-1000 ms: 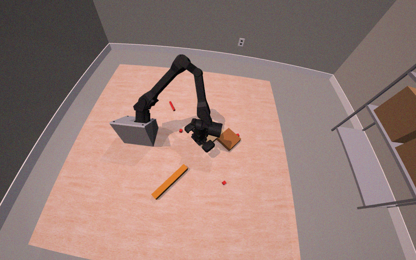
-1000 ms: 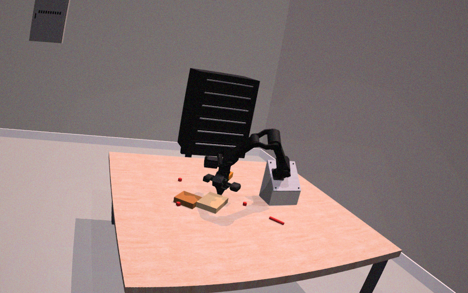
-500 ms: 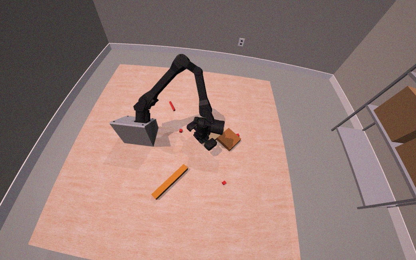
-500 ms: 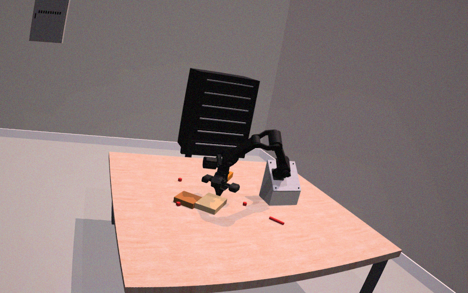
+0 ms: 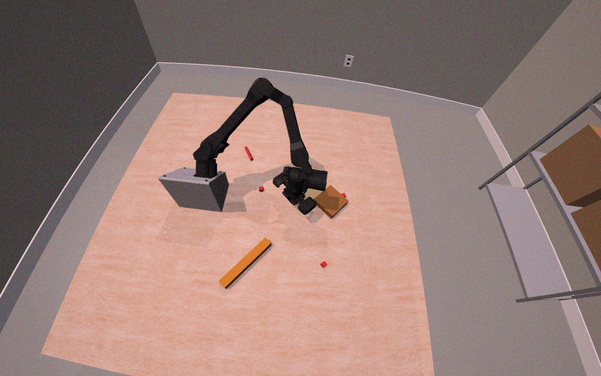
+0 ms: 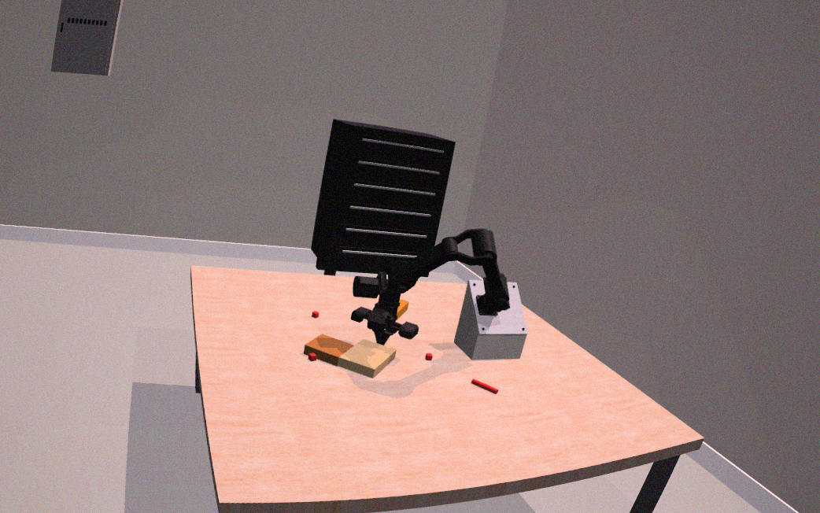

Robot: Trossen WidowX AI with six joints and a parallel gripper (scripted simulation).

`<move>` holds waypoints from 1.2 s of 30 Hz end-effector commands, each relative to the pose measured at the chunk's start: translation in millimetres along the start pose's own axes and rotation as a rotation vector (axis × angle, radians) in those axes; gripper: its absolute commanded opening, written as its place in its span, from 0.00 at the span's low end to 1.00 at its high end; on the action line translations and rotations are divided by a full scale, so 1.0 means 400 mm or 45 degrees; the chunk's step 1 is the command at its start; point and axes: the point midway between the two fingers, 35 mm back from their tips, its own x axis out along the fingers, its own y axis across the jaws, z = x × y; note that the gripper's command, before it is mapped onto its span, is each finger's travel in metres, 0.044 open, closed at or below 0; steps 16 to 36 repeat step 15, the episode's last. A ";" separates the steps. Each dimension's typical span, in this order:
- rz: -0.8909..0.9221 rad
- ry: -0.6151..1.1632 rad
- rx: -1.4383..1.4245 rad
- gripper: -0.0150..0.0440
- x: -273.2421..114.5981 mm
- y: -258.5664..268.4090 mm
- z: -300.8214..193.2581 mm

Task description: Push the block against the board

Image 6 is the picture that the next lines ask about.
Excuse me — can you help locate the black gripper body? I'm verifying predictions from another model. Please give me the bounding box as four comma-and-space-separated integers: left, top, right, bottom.
351, 299, 419, 340

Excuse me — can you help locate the red cylinder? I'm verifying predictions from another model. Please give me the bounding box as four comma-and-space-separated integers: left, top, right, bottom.
471, 379, 498, 394

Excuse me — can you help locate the brown square block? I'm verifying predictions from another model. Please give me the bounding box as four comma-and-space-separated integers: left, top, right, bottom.
304, 334, 354, 367

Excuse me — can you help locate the orange flat bar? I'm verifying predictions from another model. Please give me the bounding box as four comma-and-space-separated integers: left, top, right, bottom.
395, 300, 409, 322

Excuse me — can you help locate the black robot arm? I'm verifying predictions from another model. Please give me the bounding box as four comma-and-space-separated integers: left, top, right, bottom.
353, 228, 510, 332

